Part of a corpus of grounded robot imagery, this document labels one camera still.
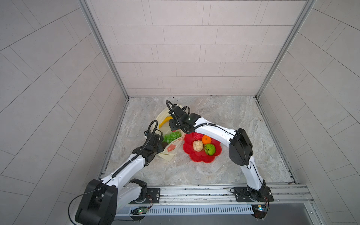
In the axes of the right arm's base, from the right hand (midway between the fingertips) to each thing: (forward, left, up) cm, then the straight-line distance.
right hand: (172, 123), depth 88 cm
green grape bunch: (-5, +1, -6) cm, 8 cm away
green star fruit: (-16, -22, -5) cm, 28 cm away
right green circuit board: (-46, -42, -13) cm, 64 cm away
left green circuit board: (-43, +16, -8) cm, 46 cm away
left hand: (-9, +8, -9) cm, 15 cm away
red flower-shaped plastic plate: (-18, -16, -11) cm, 27 cm away
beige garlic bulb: (-14, -15, -5) cm, 21 cm away
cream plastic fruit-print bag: (+6, +6, +1) cm, 9 cm away
